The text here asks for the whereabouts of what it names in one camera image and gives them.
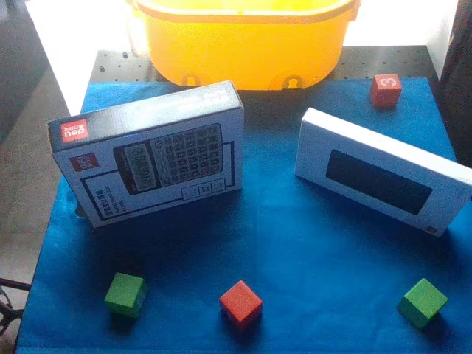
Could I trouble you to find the calculator box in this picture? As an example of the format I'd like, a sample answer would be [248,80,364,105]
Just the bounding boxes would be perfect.
[46,80,245,229]

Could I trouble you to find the white box with black panel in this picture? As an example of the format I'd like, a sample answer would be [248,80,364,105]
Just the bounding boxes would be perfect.
[294,107,472,237]

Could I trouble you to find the yellow plastic bucket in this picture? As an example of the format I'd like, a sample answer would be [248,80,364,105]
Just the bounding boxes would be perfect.
[125,0,362,91]

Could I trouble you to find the blue table cloth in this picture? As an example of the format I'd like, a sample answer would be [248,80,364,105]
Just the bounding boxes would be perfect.
[14,76,472,354]

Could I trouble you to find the plain red wooden block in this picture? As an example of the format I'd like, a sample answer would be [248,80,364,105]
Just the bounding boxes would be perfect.
[218,280,264,333]

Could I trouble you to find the green wooden block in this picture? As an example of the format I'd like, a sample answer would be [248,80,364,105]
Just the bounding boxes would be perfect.
[104,271,148,320]
[396,277,449,330]

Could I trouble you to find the red block with number three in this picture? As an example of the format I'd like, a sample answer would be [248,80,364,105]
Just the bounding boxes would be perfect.
[369,73,402,108]

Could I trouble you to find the black tripod stand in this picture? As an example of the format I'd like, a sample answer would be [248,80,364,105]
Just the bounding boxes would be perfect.
[0,278,32,337]

